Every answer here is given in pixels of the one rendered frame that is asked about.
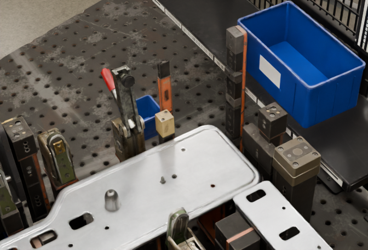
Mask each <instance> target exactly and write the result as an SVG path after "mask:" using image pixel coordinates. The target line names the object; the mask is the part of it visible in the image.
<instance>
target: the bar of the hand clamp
mask: <svg viewBox="0 0 368 250"><path fill-rule="evenodd" d="M112 76H113V81H114V86H115V89H116V95H117V100H118V105H119V110H120V115H121V119H122V123H123V124H124V125H125V127H126V130H127V134H128V137H129V136H131V134H130V129H129V124H128V118H129V117H133V121H134V122H135V123H136V127H135V129H136V130H137V131H138V132H141V126H140V120H139V114H138V110H137V104H136V99H135V93H134V87H133V84H134V82H135V79H134V77H133V76H132V75H131V72H130V69H129V68H128V67H127V66H126V65H124V66H121V67H119V68H116V69H114V70H112Z"/></svg>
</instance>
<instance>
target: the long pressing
mask: <svg viewBox="0 0 368 250"><path fill-rule="evenodd" d="M181 149H185V151H181ZM173 174H176V176H177V178H175V179H174V178H172V175H173ZM161 177H164V180H165V184H161V183H160V182H161ZM260 181H261V176H260V173H259V171H258V170H257V169H256V168H255V167H254V166H253V164H252V163H251V162H250V161H249V160H248V159H247V158H246V157H245V156H244V155H243V154H242V153H241V152H240V150H239V149H238V148H237V147H236V146H235V145H234V144H233V143H232V142H231V141H230V140H229V139H228V137H227V136H226V135H225V134H224V133H223V132H222V131H221V130H220V129H218V128H217V127H215V126H213V125H203V126H200V127H198V128H196V129H194V130H191V131H189V132H187V133H185V134H183V135H180V136H178V137H175V138H173V139H171V140H169V141H167V142H164V143H162V144H160V145H158V146H156V147H153V148H151V149H149V150H147V151H145V152H142V153H140V154H138V155H136V156H134V157H131V158H129V159H127V160H125V161H123V162H120V163H118V164H115V165H114V166H112V167H109V168H107V169H104V170H102V171H100V172H98V173H96V174H93V175H91V176H89V177H87V178H85V179H82V180H80V181H78V182H76V183H74V184H71V185H69V186H67V187H65V188H64V189H62V190H61V191H60V192H59V194H58V195H57V198H56V200H55V202H54V204H53V206H52V208H51V210H50V212H49V214H48V216H47V217H46V218H45V219H44V220H42V221H41V222H39V223H37V224H35V225H33V226H30V227H29V228H27V229H25V230H22V231H20V232H18V233H15V234H13V235H11V236H9V237H7V238H5V239H3V240H0V250H9V249H12V248H16V249H17V250H135V249H137V248H139V247H141V246H143V245H145V244H147V243H149V242H151V241H153V240H155V239H157V238H159V237H161V236H163V235H165V234H166V231H167V226H168V217H169V214H170V213H171V212H172V211H173V210H175V209H177V208H179V207H183V208H184V209H185V210H186V212H187V213H188V215H189V221H188V222H191V221H193V220H195V219H197V218H199V217H201V216H202V215H205V214H207V213H209V212H211V211H213V210H214V209H217V208H219V207H221V206H223V205H224V204H226V203H228V202H230V201H232V200H233V197H234V196H235V195H237V194H239V193H241V192H243V191H245V190H247V189H249V188H251V187H253V186H255V185H257V184H259V183H260ZM212 184H214V185H215V187H211V185H212ZM109 189H114V190H116V192H117V193H118V195H119V201H120V208H119V209H118V210H116V211H114V212H111V211H108V210H107V209H106V205H105V193H106V191H107V190H109ZM87 213H88V214H90V215H91V217H92V218H93V221H92V222H91V223H90V224H87V225H85V226H83V227H81V228H79V229H77V230H73V229H72V228H71V227H70V225H69V222H70V221H71V220H73V219H76V218H78V217H80V216H81V215H84V214H87ZM107 226H108V227H109V229H107V230H106V229H105V227H107ZM50 230H53V231H54V232H55V233H56V235H57V238H56V240H53V241H51V242H49V243H47V244H46V245H44V246H41V247H39V248H33V247H32V245H31V244H30V241H31V240H32V239H33V238H35V237H37V236H39V235H41V234H43V233H45V232H48V231H50ZM69 244H73V246H72V247H69V246H68V245H69Z"/></svg>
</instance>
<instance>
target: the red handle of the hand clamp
mask: <svg viewBox="0 0 368 250"><path fill-rule="evenodd" d="M101 75H102V77H103V79H104V81H105V83H106V85H107V88H108V90H109V91H110V92H111V93H112V95H113V97H114V99H115V101H116V103H117V105H118V100H117V95H116V89H115V86H114V81H113V76H112V74H111V72H110V70H109V69H106V68H104V69H102V72H101ZM118 107H119V105H118ZM128 124H129V129H130V130H132V129H134V128H135V127H136V123H135V122H134V121H133V119H132V117H129V118H128Z"/></svg>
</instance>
